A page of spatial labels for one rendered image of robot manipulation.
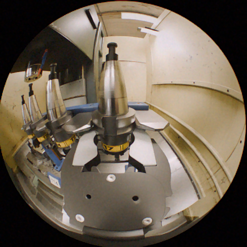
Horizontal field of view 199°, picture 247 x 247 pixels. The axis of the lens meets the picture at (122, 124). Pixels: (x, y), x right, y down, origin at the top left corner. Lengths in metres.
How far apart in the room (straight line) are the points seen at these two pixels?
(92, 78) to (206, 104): 0.90
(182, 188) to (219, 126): 0.39
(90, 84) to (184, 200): 1.18
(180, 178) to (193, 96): 0.51
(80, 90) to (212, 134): 1.03
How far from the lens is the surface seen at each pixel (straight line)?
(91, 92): 0.79
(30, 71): 0.62
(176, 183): 0.55
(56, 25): 0.48
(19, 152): 1.60
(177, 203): 0.56
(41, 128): 0.18
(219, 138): 0.44
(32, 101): 0.23
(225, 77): 0.46
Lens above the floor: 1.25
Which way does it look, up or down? 27 degrees down
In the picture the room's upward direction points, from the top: 1 degrees counter-clockwise
